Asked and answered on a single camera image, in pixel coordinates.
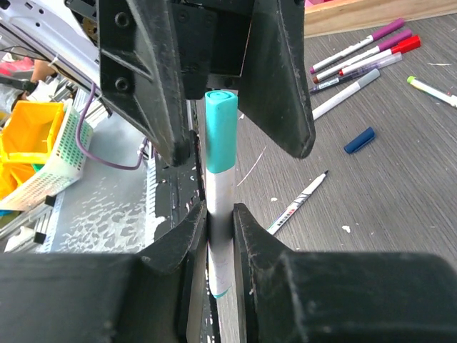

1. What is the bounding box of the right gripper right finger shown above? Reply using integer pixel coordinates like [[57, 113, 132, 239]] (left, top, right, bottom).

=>
[[233, 204, 456, 342]]

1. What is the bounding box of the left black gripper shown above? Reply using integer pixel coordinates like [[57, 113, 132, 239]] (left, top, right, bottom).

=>
[[98, 0, 316, 166]]

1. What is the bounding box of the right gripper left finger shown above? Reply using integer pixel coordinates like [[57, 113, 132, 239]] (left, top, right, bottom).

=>
[[1, 202, 207, 342]]

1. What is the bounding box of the teal cap marker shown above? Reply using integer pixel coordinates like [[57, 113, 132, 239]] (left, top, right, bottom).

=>
[[205, 90, 238, 298]]

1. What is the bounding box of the white grey marker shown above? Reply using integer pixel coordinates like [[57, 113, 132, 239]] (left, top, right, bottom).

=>
[[312, 69, 380, 120]]

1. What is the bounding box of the dark purple marker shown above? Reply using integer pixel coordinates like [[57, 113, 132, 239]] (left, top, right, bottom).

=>
[[309, 52, 402, 94]]

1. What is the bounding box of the green cap white marker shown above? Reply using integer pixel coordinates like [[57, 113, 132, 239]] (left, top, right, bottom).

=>
[[407, 76, 456, 108]]

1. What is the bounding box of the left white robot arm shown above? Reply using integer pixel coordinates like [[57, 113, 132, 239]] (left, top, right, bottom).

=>
[[1, 1, 315, 166]]

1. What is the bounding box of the wooden clothes rack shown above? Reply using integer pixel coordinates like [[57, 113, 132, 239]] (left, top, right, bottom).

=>
[[304, 0, 456, 37]]

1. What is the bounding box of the white perforated basket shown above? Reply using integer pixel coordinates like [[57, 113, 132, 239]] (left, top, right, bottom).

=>
[[1, 101, 86, 211]]

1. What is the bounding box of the yellow plastic bin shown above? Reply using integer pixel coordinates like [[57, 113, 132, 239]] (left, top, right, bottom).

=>
[[1, 101, 65, 199]]

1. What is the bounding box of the magenta cap marker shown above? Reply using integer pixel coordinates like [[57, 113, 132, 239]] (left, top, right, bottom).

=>
[[313, 29, 412, 84], [310, 18, 405, 74]]

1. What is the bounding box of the red cap marker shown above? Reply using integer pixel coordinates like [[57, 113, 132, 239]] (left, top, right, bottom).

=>
[[339, 35, 421, 76]]

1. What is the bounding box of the slotted cable duct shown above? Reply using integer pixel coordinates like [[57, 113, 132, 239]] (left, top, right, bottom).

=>
[[1, 161, 166, 253]]

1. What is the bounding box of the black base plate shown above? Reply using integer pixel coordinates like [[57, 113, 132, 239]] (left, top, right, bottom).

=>
[[153, 99, 208, 244]]

